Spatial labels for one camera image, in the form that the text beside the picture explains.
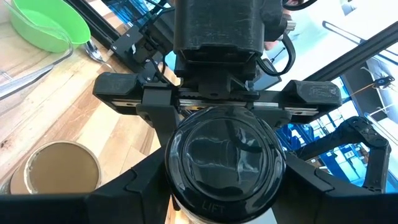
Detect clear plastic bin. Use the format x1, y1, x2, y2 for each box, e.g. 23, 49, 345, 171
0, 0, 75, 101

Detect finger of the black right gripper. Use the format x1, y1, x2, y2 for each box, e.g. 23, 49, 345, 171
136, 86, 182, 150
251, 107, 293, 133

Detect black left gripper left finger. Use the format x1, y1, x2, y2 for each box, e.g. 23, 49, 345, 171
0, 146, 175, 224

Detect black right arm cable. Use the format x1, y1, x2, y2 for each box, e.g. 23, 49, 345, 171
256, 29, 297, 78

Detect green plastic bowl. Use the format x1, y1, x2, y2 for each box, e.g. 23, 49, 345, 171
9, 0, 91, 54

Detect black-lidded spice jar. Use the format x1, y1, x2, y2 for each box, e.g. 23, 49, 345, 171
164, 105, 287, 224

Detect silver metal spoon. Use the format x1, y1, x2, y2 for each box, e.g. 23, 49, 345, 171
83, 40, 116, 74

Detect tan-lidded spice jar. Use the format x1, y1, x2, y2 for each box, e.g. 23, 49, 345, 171
9, 140, 103, 195

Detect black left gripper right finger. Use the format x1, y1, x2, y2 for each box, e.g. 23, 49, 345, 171
272, 151, 398, 224

